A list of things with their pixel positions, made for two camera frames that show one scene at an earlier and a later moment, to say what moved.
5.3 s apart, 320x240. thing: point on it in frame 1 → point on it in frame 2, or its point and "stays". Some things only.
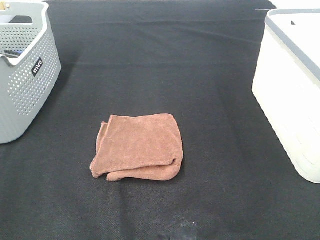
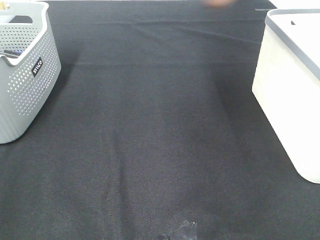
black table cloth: [195, 60] stays
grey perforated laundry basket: [30, 66] stays
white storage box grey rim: [286, 84] stays
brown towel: [142, 147] → [220, 3]
